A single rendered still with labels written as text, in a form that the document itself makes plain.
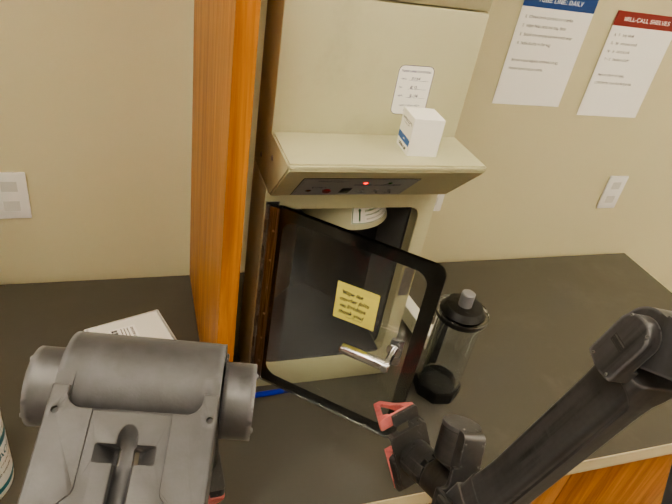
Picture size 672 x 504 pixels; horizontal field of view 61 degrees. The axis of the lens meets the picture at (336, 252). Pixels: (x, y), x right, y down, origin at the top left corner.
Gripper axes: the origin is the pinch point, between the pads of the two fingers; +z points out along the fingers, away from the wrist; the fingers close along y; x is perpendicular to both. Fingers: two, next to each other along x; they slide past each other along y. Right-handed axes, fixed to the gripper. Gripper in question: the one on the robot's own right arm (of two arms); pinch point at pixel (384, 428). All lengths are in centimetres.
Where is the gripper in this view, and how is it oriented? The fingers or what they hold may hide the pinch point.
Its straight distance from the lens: 103.8
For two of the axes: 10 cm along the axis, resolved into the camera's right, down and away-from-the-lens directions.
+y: -2.2, -9.1, -3.4
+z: -4.5, -2.1, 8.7
